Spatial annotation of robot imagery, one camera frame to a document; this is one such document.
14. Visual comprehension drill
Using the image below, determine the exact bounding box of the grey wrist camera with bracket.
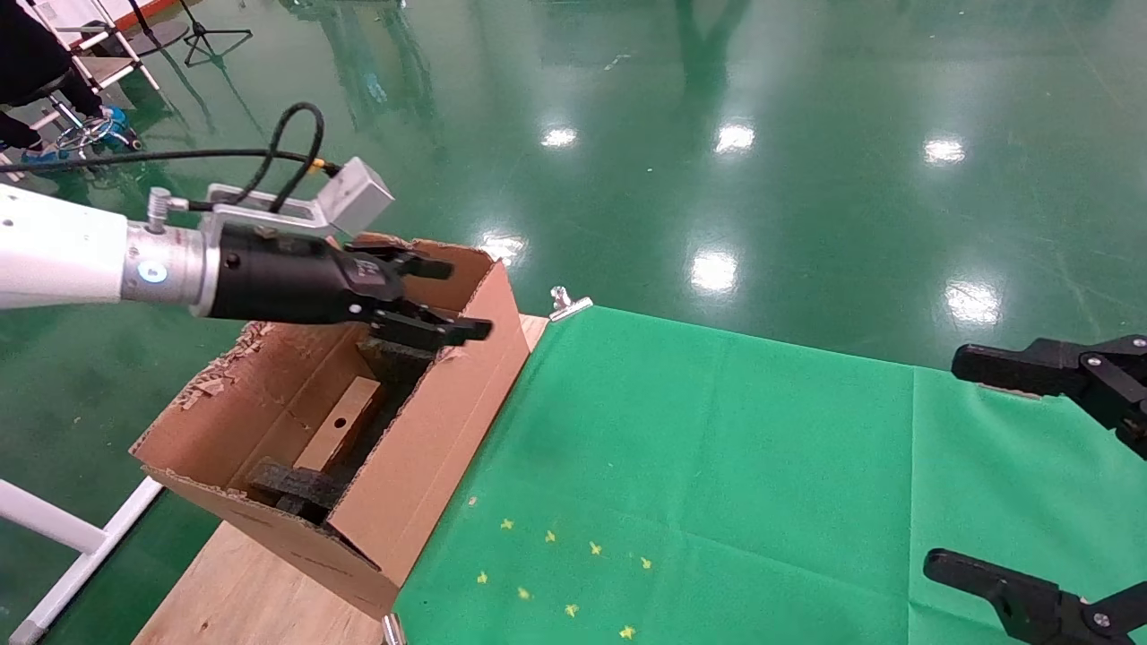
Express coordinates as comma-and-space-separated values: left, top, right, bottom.
204, 157, 396, 237

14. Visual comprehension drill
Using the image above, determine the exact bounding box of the large open brown carton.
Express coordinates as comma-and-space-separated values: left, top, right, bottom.
132, 233, 532, 621

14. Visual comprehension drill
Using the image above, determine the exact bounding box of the white metal frame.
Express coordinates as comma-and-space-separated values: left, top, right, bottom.
0, 475, 168, 645

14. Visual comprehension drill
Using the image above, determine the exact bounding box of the black foam block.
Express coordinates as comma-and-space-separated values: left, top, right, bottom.
357, 336, 442, 424
246, 455, 352, 526

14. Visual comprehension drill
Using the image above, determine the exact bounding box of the small brown cardboard box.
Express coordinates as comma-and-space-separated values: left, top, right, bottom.
294, 376, 387, 472

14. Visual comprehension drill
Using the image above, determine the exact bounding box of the person in black clothes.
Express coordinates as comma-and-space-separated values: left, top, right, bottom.
0, 0, 137, 164

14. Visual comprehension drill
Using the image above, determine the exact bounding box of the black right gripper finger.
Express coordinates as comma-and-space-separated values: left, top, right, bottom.
952, 335, 1147, 460
923, 548, 1147, 645

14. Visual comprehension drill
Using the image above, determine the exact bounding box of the green table cloth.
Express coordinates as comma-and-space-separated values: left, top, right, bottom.
394, 305, 1147, 645

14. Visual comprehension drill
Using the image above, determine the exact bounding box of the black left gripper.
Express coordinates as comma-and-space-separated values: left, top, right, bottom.
213, 224, 495, 350

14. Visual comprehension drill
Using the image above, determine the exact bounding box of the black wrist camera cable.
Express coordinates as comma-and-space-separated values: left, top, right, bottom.
0, 101, 343, 216

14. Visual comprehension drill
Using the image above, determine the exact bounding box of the black tripod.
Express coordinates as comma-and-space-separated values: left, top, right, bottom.
177, 0, 254, 69

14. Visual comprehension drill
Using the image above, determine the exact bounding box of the black stand with round base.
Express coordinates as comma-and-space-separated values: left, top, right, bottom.
124, 0, 192, 57

